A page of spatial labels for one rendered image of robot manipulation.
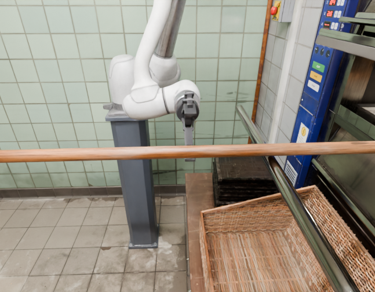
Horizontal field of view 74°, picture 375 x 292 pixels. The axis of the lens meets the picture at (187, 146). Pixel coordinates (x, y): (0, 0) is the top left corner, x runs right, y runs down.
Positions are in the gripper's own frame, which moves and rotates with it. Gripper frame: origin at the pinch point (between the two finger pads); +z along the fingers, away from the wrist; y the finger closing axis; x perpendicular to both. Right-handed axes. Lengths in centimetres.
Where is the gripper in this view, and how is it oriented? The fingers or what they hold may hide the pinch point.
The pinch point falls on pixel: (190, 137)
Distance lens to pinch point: 66.0
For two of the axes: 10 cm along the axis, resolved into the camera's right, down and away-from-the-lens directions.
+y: 0.0, 8.6, 5.1
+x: -10.0, 0.2, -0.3
